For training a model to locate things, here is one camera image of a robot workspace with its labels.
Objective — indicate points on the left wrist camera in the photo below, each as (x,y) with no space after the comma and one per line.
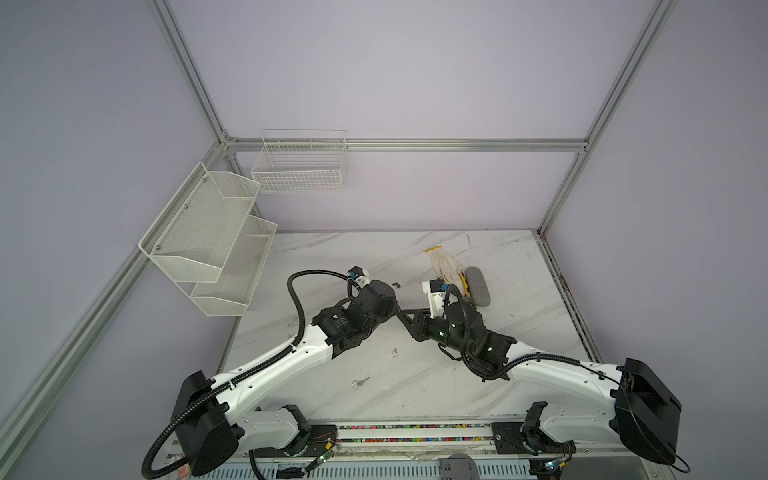
(358,276)

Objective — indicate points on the white wire basket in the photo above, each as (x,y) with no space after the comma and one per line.
(301,161)

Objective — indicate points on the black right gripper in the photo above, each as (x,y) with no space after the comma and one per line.
(424,324)

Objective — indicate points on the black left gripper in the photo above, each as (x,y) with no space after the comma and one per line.
(384,298)

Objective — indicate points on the grey fabric oval case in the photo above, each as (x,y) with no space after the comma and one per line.
(477,287)

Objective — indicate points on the aluminium frame profile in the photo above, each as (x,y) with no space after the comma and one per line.
(25,422)

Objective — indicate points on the white knit work glove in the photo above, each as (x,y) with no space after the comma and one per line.
(445,266)

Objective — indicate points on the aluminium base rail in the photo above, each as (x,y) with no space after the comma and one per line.
(438,449)

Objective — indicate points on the white mesh lower shelf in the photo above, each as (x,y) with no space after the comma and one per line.
(232,294)

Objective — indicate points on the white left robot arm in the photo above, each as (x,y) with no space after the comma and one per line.
(216,417)

